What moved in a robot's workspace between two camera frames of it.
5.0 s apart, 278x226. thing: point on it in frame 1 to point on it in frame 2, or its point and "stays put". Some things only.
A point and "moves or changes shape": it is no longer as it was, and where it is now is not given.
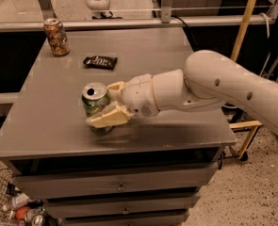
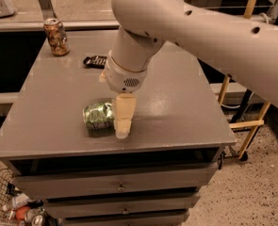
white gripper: x=138 y=94 to x=123 y=76
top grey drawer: x=168 y=179 stays put
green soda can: x=94 y=95 moves or changes shape
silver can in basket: x=37 y=219 stays put
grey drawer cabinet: x=149 y=171 stays put
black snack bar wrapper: x=100 y=62 stays put
